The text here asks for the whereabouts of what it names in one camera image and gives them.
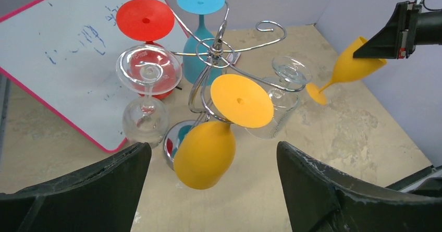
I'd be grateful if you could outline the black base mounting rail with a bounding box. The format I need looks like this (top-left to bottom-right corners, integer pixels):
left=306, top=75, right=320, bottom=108
left=386, top=166, right=441, bottom=192

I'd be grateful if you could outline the yellow wine glass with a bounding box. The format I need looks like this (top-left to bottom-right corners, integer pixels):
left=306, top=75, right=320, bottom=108
left=174, top=74, right=274, bottom=190
left=305, top=36, right=387, bottom=105

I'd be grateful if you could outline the chrome wine glass rack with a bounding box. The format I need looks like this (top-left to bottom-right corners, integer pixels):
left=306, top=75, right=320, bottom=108
left=162, top=1, right=312, bottom=170

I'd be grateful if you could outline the teal plastic wine glass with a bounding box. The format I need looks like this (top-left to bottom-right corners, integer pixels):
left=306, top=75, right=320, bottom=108
left=177, top=0, right=225, bottom=84

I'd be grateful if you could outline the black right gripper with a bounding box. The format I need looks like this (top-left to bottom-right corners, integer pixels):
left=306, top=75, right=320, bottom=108
left=353, top=1, right=422, bottom=59

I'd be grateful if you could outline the clear wine glass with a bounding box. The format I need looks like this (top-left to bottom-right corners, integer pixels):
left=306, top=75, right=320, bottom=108
left=116, top=44, right=182, bottom=148

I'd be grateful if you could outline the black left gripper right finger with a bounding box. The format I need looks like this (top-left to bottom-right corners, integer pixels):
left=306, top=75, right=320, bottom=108
left=276, top=141, right=441, bottom=231

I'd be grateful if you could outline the red-framed whiteboard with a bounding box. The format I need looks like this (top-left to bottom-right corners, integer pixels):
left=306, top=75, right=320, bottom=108
left=0, top=0, right=194, bottom=154

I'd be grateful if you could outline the clear glass tumbler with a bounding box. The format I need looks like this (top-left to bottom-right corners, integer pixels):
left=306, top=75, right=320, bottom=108
left=247, top=56, right=312, bottom=139

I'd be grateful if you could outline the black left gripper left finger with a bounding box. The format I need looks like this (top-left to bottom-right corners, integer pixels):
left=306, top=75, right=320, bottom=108
left=1, top=143, right=152, bottom=231

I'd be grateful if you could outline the red plastic wine glass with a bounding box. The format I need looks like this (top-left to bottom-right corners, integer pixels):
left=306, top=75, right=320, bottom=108
left=116, top=0, right=182, bottom=100

